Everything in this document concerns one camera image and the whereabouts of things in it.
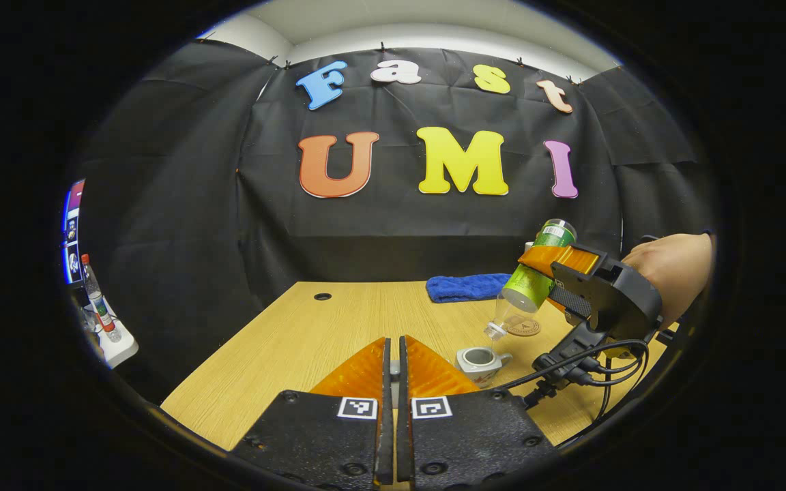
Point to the red cap plastic bottle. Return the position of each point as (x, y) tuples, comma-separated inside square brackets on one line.
[(98, 300)]

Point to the blue towel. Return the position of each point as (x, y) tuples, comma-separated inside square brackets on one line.
[(464, 288)]

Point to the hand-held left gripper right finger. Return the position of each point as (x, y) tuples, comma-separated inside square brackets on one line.
[(461, 436)]

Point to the computer monitor screen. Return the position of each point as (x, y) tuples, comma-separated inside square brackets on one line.
[(71, 232)]

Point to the round brown coaster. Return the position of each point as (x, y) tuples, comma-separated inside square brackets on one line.
[(528, 328)]

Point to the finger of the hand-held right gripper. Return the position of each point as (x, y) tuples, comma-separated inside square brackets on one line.
[(570, 303), (563, 259)]

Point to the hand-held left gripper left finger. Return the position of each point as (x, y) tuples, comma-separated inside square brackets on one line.
[(338, 436)]

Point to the green label water bottle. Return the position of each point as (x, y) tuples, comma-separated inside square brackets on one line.
[(536, 283)]

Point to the white teacup lid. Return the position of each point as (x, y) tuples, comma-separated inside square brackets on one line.
[(395, 372)]

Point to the white teacup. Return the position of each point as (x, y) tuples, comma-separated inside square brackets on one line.
[(480, 365)]

